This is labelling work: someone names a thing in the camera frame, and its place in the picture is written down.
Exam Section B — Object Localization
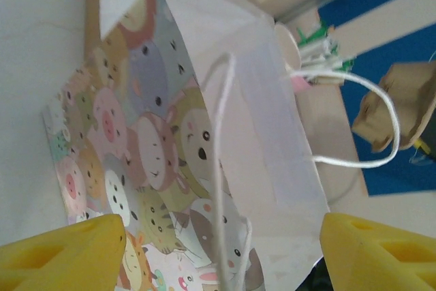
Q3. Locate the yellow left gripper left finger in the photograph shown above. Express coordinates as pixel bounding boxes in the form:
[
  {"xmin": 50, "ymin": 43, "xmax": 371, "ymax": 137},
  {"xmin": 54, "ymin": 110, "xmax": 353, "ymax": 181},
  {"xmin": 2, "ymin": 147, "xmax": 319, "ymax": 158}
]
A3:
[{"xmin": 0, "ymin": 214, "xmax": 127, "ymax": 291}]

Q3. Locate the brown cardboard cup carrier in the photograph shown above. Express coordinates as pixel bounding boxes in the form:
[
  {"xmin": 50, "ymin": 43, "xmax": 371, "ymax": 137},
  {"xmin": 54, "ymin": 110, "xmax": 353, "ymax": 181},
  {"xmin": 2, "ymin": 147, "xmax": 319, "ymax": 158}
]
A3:
[{"xmin": 351, "ymin": 61, "xmax": 436, "ymax": 153}]

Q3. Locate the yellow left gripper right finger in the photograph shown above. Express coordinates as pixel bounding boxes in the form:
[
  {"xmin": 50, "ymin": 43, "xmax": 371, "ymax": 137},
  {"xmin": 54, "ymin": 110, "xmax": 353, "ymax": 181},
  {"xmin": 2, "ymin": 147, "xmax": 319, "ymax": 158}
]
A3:
[{"xmin": 319, "ymin": 212, "xmax": 436, "ymax": 291}]

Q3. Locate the stack of white paper cups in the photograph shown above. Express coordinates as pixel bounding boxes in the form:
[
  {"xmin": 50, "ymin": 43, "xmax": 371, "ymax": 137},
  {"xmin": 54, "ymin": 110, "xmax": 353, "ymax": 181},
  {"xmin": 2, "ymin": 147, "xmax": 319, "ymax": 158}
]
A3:
[{"xmin": 274, "ymin": 22, "xmax": 304, "ymax": 70}]

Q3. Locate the white animal print paper bag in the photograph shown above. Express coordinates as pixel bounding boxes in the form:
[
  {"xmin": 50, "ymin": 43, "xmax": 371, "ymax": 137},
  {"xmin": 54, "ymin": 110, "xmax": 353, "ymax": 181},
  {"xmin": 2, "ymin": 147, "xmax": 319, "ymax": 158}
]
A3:
[{"xmin": 42, "ymin": 0, "xmax": 401, "ymax": 291}]

